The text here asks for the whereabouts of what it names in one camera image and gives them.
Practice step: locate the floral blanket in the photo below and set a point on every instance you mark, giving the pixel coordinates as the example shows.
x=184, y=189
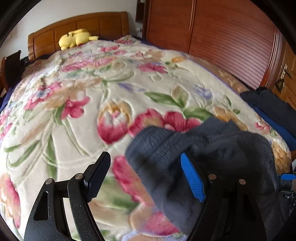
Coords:
x=92, y=92

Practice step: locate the wooden headboard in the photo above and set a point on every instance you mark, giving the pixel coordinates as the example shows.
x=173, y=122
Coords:
x=81, y=25

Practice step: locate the wooden slatted wardrobe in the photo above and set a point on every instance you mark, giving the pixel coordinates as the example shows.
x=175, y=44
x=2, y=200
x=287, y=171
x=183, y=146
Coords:
x=219, y=34

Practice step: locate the dark folded clothes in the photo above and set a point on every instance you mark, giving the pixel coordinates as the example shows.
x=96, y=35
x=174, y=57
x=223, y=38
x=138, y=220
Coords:
x=272, y=99

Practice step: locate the wooden chair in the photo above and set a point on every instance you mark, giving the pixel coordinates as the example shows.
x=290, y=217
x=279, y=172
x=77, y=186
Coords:
x=12, y=67

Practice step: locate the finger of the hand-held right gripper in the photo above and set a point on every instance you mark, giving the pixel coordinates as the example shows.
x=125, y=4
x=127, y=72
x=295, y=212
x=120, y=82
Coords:
x=288, y=176

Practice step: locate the yellow plush toy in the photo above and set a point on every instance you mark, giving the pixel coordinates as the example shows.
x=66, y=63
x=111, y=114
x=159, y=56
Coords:
x=74, y=38

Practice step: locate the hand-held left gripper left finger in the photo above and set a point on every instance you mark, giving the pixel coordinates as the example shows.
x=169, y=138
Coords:
x=98, y=177

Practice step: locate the wooden door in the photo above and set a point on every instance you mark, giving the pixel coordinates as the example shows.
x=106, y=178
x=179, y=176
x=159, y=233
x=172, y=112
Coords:
x=289, y=92

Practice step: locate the dark navy jacket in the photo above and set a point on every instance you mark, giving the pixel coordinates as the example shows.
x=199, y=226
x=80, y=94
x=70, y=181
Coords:
x=161, y=148

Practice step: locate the dark door hanging ornament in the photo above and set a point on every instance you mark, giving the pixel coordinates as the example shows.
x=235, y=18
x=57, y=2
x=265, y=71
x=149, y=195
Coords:
x=279, y=83

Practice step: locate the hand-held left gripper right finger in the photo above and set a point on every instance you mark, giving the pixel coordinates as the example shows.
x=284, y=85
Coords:
x=193, y=179

